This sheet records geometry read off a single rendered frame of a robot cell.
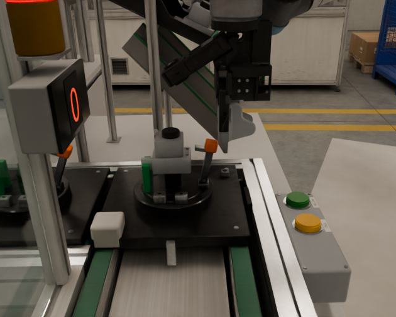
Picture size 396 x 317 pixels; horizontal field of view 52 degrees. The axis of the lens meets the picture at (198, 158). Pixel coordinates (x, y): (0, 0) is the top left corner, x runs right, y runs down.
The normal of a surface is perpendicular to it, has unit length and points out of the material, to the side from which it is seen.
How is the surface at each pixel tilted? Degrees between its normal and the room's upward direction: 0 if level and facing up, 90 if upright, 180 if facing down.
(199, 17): 90
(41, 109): 90
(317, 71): 90
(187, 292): 0
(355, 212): 0
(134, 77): 90
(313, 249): 0
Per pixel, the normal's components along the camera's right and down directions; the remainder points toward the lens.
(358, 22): -0.07, 0.43
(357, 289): -0.02, -0.90
